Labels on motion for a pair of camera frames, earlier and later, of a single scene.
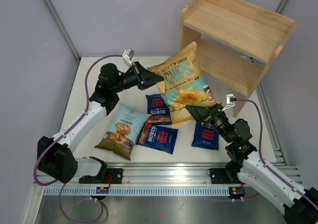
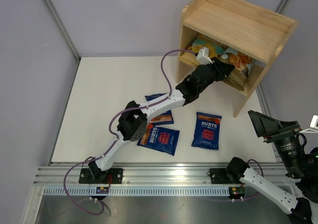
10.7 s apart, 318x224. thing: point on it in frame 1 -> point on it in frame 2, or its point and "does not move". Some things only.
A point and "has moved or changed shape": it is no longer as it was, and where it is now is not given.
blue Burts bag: [157, 110] does not move
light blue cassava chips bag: [124, 129] has moved or changed shape
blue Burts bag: [160, 138] does not move
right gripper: [200, 112] -> [266, 125]
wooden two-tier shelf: [236, 39] does not move
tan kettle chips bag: [184, 84] -> [214, 48]
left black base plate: [101, 177] does not move
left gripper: [143, 78] -> [222, 70]
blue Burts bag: [205, 136] does not move
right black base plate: [219, 176] does not move
